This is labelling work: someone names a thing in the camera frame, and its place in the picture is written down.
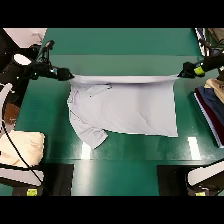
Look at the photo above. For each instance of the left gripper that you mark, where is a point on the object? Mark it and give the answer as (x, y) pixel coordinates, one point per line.
(64, 74)

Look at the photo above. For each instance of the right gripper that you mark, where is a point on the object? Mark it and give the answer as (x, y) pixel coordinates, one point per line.
(190, 70)

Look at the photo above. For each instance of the pale lilac T-shirt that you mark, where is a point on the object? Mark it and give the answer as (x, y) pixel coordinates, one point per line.
(133, 106)

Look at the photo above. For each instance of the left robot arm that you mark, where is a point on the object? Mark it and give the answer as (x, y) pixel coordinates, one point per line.
(19, 72)

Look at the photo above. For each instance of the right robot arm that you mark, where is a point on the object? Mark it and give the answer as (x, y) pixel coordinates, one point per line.
(215, 62)

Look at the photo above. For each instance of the beige garment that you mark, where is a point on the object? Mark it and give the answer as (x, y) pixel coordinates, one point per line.
(218, 88)

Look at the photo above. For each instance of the white striped garment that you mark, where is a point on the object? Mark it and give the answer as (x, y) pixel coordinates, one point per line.
(201, 36)

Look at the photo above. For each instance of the navy garment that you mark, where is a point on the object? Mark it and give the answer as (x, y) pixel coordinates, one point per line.
(213, 103)

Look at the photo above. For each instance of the dark red garment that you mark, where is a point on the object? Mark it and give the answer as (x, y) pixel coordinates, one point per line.
(214, 124)

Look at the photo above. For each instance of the cream garment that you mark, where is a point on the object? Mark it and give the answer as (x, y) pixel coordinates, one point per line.
(26, 146)

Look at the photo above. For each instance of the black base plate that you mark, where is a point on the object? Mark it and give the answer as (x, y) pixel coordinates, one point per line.
(60, 180)
(170, 180)

